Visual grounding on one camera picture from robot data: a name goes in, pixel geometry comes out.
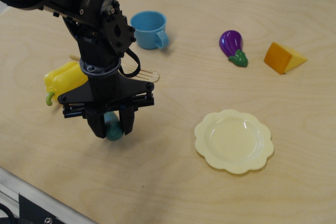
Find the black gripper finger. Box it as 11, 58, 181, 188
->
85, 111, 106, 138
119, 106, 135, 135

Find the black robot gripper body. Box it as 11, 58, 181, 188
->
58, 72, 154, 119

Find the green toy cucumber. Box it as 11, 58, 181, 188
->
104, 112, 124, 141

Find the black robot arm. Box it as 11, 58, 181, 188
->
1, 0, 154, 138

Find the blue plastic cup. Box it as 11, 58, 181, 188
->
131, 10, 170, 50

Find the wooden slotted spatula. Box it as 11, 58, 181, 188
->
69, 54, 160, 82

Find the yellow toy bell pepper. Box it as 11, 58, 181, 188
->
44, 61, 88, 106

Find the pale yellow scalloped plate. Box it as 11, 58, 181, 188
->
194, 109, 274, 175

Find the purple toy eggplant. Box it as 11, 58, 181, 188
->
219, 30, 248, 67

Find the orange toy cheese wedge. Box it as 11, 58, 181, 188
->
264, 42, 307, 74

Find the black cable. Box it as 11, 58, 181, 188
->
118, 48, 142, 78

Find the aluminium table frame rail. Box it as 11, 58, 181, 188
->
1, 168, 95, 223

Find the black corner bracket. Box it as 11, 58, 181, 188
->
18, 194, 65, 224

